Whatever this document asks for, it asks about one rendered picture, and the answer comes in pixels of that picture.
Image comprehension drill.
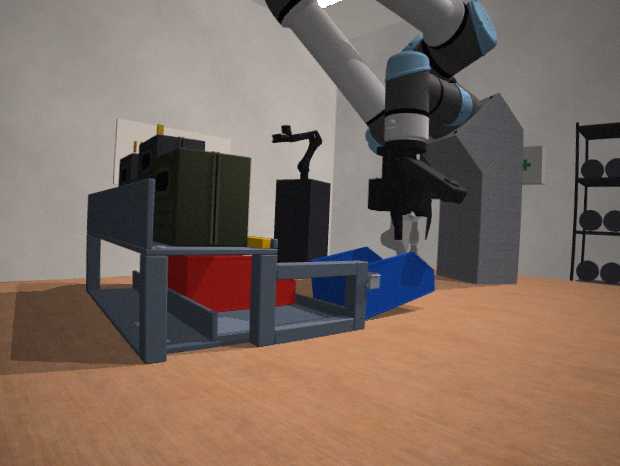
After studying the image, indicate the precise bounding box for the blue bin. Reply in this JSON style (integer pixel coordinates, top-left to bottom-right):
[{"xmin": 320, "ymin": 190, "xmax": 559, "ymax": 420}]
[{"xmin": 310, "ymin": 247, "xmax": 435, "ymax": 320}]

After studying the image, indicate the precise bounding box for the yellow flat bar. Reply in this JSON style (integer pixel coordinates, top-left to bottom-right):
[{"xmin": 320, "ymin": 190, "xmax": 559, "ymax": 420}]
[{"xmin": 247, "ymin": 236, "xmax": 271, "ymax": 249}]

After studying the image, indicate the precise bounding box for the olive green tool case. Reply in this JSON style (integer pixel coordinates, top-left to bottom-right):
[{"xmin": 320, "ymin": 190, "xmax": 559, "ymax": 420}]
[{"xmin": 150, "ymin": 148, "xmax": 251, "ymax": 247}]

